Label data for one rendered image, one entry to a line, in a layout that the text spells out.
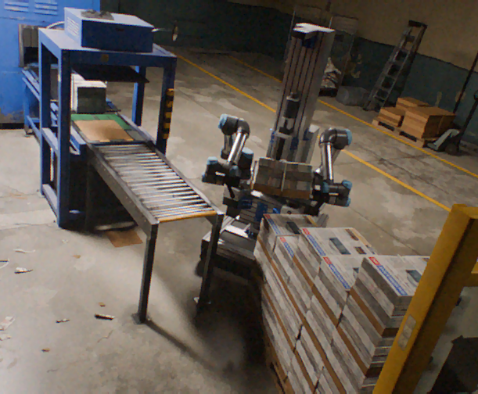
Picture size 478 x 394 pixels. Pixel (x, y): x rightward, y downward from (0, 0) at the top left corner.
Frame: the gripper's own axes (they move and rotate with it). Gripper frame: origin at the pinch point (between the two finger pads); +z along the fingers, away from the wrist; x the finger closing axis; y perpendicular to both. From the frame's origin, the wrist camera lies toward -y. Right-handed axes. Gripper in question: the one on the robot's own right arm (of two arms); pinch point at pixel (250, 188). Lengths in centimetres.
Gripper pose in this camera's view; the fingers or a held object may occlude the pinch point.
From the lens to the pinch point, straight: 333.6
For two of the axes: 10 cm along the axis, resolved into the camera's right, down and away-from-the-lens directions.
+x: -0.2, -0.9, 10.0
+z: 9.8, 1.8, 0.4
